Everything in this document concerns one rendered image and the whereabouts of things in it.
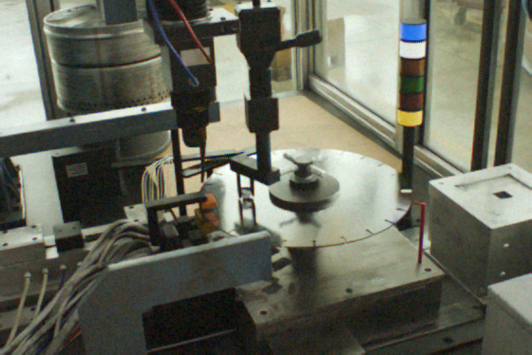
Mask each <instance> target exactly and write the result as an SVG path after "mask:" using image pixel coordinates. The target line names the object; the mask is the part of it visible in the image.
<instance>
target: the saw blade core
mask: <svg viewBox="0 0 532 355"><path fill-rule="evenodd" d="M319 151H320V148H297V152H296V151H295V149H285V150H277V151H273V153H274V154H273V153H272V152H271V156H272V166H274V167H276V168H279V169H282V168H285V167H287V166H290V165H293V164H294V163H293V162H289V161H287V160H286V159H285V158H283V154H284V153H285V152H286V153H288V154H290V155H292V156H294V157H296V158H297V157H301V156H306V157H310V158H315V157H318V156H321V155H323V154H328V155H329V158H328V159H327V160H324V161H321V162H318V163H315V164H314V165H313V166H315V167H317V168H319V169H321V170H322V171H324V172H325V173H326V174H329V175H331V176H333V177H335V178H336V179H337V180H339V185H340V192H339V197H338V198H336V199H335V200H333V201H331V202H329V203H327V204H324V205H321V206H317V207H310V208H296V207H290V206H285V205H283V204H280V203H278V202H276V201H274V200H273V199H271V198H270V197H269V194H268V186H266V185H264V184H262V183H259V182H257V181H255V196H253V197H252V196H251V197H250V198H248V199H243V198H238V193H237V181H236V173H235V172H232V171H230V170H229V164H228V165H226V166H224V167H222V168H220V169H219V170H217V171H216V172H215V173H214V174H213V175H211V176H210V177H209V178H208V179H207V180H205V182H204V183H203V184H202V186H201V188H200V191H204V192H205V194H207V195H209V194H212V197H213V198H214V199H215V200H216V202H217V206H214V207H211V208H206V209H202V208H201V207H200V206H199V209H200V210H203V211H204V212H203V213H202V215H204V216H205V218H206V219H207V220H208V221H209V222H210V223H212V224H213V226H214V227H216V228H217V229H219V230H220V231H222V232H224V233H226V234H230V235H231V236H234V237H238V236H242V235H246V234H257V233H262V232H267V233H268V234H269V235H270V236H271V247H278V248H282V247H283V244H284V248H289V249H314V242H315V246H316V247H317V248H326V247H333V246H339V245H344V244H345V242H344V240H345V241H346V243H347V244H349V243H353V242H356V241H359V240H363V239H366V238H369V237H371V236H372V235H376V234H379V233H381V232H383V231H384V230H387V229H389V228H390V227H392V226H393V224H394V225H395V224H396V223H397V222H399V221H400V220H401V219H402V218H403V216H404V215H405V213H406V212H407V211H408V210H409V207H410V204H411V200H412V193H406V192H402V190H411V189H410V186H409V184H408V182H407V181H406V180H405V178H404V177H403V176H402V175H401V174H400V173H399V172H397V171H396V170H394V169H393V168H391V167H390V166H389V165H387V164H385V163H384V162H380V161H378V160H375V159H372V158H368V157H365V156H362V155H358V154H355V153H351V152H344V153H343V151H339V150H333V149H321V152H319ZM342 153H343V154H342ZM341 154H342V155H341ZM220 175H221V176H220ZM397 210H400V211H397ZM217 219H219V220H217ZM387 221H388V222H387ZM234 230H236V231H234ZM367 231H369V232H367ZM342 238H344V240H343V239H342ZM284 241H286V242H285V243H284Z"/></svg>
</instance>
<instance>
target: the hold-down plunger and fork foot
mask: <svg viewBox="0 0 532 355"><path fill-rule="evenodd" d="M255 137H256V159H252V158H249V157H247V156H245V155H243V154H240V155H237V156H235V157H232V158H230V159H229V170H230V171H232V172H235V173H236V181H237V195H238V198H242V190H241V176H244V177H246V178H248V179H249V187H250V193H251V196H252V197H253V196H255V181H257V182H259V183H262V184H264V185H266V186H270V185H272V184H274V183H276V182H278V181H280V169H279V168H276V167H274V166H272V156H271V135H270V133H269V134H266V135H258V134H255Z"/></svg>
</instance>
